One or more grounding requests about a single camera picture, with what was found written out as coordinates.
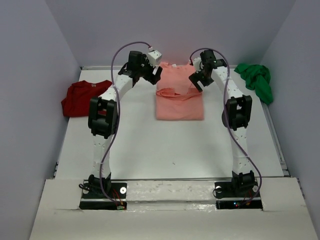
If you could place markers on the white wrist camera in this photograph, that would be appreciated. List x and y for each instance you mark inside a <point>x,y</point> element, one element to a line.
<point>154,57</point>
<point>197,64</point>

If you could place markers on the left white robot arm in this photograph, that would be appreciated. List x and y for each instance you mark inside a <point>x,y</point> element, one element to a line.
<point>104,114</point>

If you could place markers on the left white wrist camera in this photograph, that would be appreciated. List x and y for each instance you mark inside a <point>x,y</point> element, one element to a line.
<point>154,57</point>

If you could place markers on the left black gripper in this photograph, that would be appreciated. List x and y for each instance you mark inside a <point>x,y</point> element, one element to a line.
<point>151,74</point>

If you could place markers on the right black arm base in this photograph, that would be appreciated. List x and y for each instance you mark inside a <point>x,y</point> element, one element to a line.
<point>241,192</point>

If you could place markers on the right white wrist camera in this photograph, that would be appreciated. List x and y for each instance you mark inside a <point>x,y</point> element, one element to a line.
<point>197,64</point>

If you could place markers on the green crumpled t-shirt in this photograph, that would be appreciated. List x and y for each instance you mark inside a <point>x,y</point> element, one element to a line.
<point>257,78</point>

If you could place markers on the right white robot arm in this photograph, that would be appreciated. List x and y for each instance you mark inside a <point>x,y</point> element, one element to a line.
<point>236,115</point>

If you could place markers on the red folded t-shirt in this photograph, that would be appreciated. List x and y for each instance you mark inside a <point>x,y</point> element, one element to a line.
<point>77,100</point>

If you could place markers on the pink t-shirt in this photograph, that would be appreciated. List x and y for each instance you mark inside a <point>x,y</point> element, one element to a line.
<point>176,98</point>

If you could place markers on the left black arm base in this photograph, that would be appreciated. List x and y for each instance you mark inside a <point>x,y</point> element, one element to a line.
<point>107,194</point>

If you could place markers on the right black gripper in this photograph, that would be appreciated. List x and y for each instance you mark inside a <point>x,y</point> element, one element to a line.
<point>200,78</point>

